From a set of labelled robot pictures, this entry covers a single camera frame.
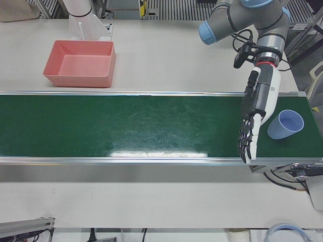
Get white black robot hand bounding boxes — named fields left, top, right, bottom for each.
left=237, top=64, right=282, bottom=165

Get blue plastic cup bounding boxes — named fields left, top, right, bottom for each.
left=266, top=109, right=305, bottom=141

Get grey metal box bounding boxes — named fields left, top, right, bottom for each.
left=305, top=173, right=323, bottom=211

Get pink plastic box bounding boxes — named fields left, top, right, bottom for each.
left=42, top=40, right=117, bottom=88

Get white office chair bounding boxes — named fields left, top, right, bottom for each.
left=309, top=60, right=323, bottom=101

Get yellow black sign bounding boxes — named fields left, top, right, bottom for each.
left=138, top=0, right=148, bottom=18

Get white plastic pipe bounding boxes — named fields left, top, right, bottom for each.
left=228, top=228, right=252, bottom=242

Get aluminium extrusion profile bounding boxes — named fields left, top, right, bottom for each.
left=0, top=217, right=56, bottom=242

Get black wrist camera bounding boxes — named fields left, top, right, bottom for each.
left=233, top=44, right=255, bottom=69

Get black camera cable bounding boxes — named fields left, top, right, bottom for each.
left=231, top=29, right=291, bottom=72

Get black cables under conveyor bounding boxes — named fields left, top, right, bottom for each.
left=262, top=170, right=307, bottom=191

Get green conveyor belt aluminium frame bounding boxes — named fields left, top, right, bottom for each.
left=0, top=91, right=323, bottom=174

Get blue coiled hose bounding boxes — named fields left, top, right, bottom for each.
left=263, top=223, right=311, bottom=242

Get white column with bracket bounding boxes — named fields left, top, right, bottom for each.
left=62, top=0, right=113, bottom=42

